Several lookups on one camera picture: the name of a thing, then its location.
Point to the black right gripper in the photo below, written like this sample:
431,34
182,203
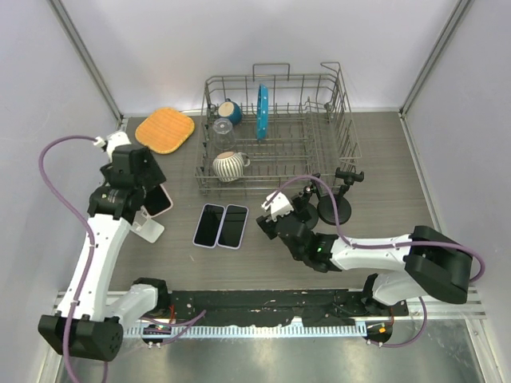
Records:
303,214

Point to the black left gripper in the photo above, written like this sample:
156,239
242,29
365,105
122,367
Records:
155,175

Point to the black round-base phone stand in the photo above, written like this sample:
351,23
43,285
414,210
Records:
326,210

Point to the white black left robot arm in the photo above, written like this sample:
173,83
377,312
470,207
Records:
84,325

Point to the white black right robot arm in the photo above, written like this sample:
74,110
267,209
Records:
424,262

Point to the white stand of pink phone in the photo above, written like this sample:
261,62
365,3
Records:
146,227

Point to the white grey striped mug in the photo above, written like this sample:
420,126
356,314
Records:
229,166

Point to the clear drinking glass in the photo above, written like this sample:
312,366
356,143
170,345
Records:
223,135

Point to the dark blue ceramic cup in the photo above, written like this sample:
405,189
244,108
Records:
231,111

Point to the blue dotted plate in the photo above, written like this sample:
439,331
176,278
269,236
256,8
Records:
262,112

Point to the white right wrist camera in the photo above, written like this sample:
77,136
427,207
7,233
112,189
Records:
277,205

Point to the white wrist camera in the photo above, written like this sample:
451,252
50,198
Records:
112,141
277,205

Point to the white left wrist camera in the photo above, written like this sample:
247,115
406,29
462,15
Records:
112,141

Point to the grey wire dish rack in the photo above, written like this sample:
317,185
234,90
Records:
311,128

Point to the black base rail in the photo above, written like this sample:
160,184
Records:
272,308

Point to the aluminium frame post left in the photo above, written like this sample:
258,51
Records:
77,42

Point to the aluminium frame post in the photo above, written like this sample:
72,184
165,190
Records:
77,42
455,19

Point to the white slotted cable duct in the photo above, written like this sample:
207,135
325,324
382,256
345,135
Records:
294,330

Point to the aluminium frame post right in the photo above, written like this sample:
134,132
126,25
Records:
455,19

